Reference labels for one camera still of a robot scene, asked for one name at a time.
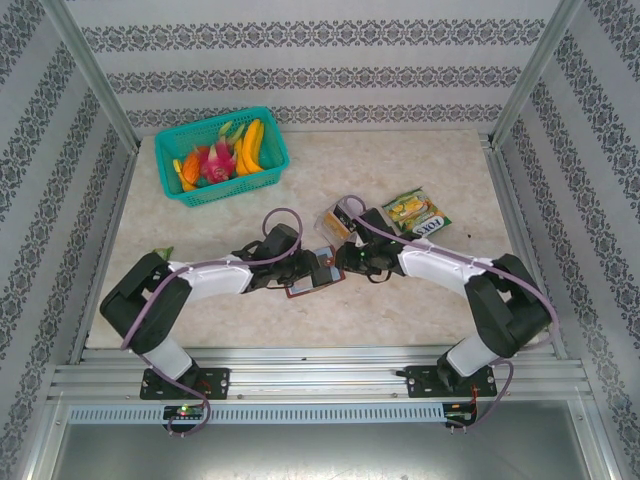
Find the brown leather card holder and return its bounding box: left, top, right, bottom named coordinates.
left=283, top=243, right=347, bottom=301

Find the dark green card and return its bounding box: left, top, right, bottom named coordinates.
left=335, top=199, right=358, bottom=232

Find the clear acrylic card box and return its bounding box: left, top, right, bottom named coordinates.
left=313, top=196, right=362, bottom=242

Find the gold VIP card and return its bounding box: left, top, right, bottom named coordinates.
left=322, top=209, right=349, bottom=237

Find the green snack packet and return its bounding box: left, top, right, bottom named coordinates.
left=381, top=186, right=454, bottom=237

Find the teal plastic basket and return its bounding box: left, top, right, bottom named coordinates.
left=153, top=105, right=292, bottom=209

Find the pink toy dragon fruit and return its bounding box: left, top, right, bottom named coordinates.
left=192, top=121, right=246, bottom=185

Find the small yellow toy fruit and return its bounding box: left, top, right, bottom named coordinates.
left=172, top=158, right=199, bottom=193

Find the yellow toy banana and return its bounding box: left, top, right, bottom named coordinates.
left=234, top=118, right=266, bottom=176

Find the orange toy fruit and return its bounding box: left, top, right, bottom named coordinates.
left=180, top=152, right=203, bottom=185

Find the small green circuit board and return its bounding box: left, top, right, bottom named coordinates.
left=163, top=404, right=204, bottom=420
left=446, top=399, right=479, bottom=425

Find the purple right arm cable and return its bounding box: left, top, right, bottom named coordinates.
left=343, top=194, right=560, bottom=435

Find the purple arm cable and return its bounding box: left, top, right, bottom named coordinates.
left=119, top=207, right=305, bottom=440
left=343, top=194, right=560, bottom=435

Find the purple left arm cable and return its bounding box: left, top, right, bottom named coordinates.
left=119, top=207, right=305, bottom=440

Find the aluminium rail beam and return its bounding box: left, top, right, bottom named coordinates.
left=49, top=346, right=587, bottom=402

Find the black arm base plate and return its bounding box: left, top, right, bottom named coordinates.
left=405, top=364, right=497, bottom=400
left=139, top=367, right=232, bottom=402

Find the grey slotted cable duct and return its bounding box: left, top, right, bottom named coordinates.
left=67, top=403, right=446, bottom=424

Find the aluminium side rail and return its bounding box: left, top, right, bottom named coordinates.
left=68, top=143, right=140, bottom=367
left=479, top=133, right=570, bottom=362

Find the aluminium frame post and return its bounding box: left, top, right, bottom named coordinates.
left=52, top=0, right=140, bottom=149
left=491, top=0, right=585, bottom=149

